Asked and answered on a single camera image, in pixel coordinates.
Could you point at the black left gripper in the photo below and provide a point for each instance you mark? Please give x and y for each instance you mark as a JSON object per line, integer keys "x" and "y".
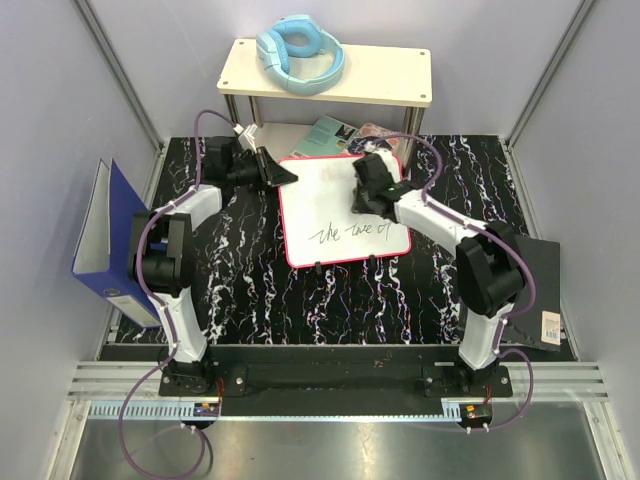
{"x": 272, "y": 172}

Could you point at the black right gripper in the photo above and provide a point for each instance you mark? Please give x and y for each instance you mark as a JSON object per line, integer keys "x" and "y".
{"x": 359, "y": 207}

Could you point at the pink framed whiteboard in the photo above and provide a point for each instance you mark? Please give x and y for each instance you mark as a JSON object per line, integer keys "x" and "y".
{"x": 319, "y": 226}

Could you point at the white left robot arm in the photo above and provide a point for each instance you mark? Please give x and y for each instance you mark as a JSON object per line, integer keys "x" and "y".
{"x": 161, "y": 258}

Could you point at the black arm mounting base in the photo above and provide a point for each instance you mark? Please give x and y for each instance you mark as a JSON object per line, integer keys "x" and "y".
{"x": 338, "y": 382}

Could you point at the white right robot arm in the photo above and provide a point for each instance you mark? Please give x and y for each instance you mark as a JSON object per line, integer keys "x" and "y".
{"x": 493, "y": 281}

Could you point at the Little Women floral book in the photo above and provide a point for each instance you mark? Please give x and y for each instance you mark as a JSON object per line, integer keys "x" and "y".
{"x": 370, "y": 131}

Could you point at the teal paperback book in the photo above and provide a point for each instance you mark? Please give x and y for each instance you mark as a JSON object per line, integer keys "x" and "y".
{"x": 327, "y": 137}

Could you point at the white two-tier shelf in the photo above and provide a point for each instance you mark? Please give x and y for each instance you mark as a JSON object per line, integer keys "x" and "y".
{"x": 376, "y": 75}

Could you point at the light blue headphones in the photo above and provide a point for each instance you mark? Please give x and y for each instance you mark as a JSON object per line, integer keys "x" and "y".
{"x": 299, "y": 36}

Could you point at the black notebook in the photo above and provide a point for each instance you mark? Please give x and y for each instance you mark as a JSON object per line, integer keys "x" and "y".
{"x": 540, "y": 326}

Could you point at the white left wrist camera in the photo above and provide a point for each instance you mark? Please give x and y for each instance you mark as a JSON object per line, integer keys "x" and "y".
{"x": 247, "y": 136}

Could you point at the blue ring binder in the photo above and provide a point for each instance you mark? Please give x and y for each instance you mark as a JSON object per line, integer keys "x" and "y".
{"x": 100, "y": 259}

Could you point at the grey slotted cable duct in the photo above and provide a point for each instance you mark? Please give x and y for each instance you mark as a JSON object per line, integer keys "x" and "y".
{"x": 155, "y": 410}

